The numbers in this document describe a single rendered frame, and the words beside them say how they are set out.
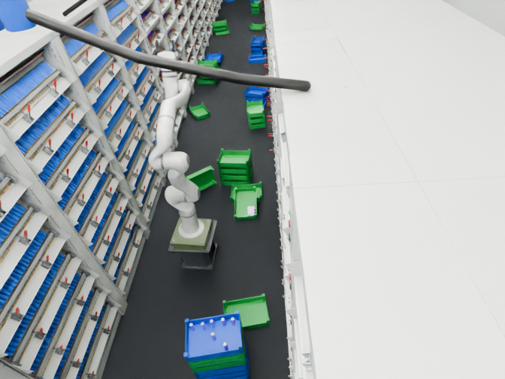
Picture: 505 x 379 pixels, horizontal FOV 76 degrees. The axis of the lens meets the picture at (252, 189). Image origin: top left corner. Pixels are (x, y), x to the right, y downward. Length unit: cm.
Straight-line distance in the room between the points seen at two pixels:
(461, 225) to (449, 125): 26
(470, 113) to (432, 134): 12
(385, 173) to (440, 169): 9
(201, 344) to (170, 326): 60
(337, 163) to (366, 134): 11
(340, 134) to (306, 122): 8
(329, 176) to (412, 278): 21
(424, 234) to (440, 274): 6
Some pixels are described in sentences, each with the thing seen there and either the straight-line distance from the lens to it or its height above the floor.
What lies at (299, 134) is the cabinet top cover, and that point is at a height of 181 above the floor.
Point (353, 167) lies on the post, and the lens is 58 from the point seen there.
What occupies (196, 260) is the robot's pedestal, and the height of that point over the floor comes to 11.
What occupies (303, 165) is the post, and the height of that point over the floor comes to 181.
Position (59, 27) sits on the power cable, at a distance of 86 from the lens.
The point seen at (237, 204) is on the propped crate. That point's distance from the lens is 302.
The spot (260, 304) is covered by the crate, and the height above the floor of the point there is 0.
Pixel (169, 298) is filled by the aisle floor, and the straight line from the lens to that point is 262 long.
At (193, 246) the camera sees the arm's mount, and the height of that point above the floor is 33.
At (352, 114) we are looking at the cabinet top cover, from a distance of 73.
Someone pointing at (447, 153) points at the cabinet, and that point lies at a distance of 66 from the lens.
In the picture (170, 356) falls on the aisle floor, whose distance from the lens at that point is 243.
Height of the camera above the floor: 217
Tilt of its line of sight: 42 degrees down
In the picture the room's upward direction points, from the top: 7 degrees counter-clockwise
